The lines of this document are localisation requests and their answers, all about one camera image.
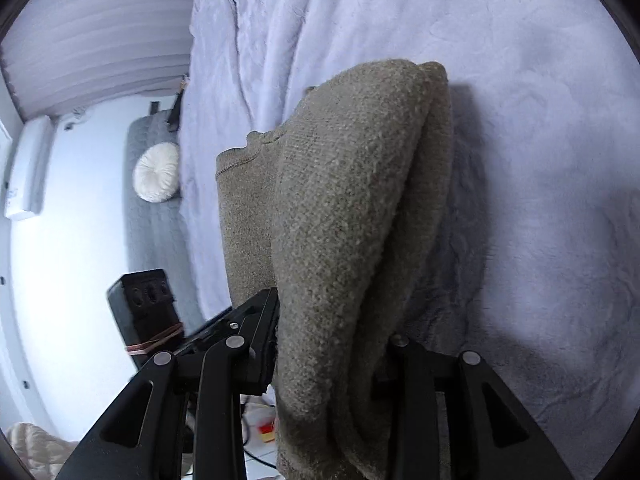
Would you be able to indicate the brown knit sweater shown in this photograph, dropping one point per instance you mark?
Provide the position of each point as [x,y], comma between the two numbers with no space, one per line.
[340,210]

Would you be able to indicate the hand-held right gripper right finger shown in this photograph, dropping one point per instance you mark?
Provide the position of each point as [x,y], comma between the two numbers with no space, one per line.
[410,375]

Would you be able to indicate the red yellow packet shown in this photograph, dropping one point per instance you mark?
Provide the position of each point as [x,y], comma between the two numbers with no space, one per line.
[266,430]

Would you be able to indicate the beige quilted cloth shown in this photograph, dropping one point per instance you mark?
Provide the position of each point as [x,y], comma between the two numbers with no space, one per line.
[37,452]

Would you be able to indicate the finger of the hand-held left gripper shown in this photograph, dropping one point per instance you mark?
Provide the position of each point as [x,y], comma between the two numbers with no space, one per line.
[235,317]

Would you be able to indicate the lavender plush blanket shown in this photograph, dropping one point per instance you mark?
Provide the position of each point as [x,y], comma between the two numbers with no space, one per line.
[525,160]

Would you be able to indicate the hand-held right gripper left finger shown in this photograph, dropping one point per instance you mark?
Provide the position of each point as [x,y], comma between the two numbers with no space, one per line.
[260,360]

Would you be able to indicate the grey curtain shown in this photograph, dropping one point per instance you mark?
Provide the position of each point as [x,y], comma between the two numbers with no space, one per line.
[100,35]

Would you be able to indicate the white air conditioner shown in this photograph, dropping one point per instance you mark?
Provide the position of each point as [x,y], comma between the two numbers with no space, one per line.
[30,170]

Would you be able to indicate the round white pleated cushion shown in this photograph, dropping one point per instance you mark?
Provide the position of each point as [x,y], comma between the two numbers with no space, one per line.
[156,172]

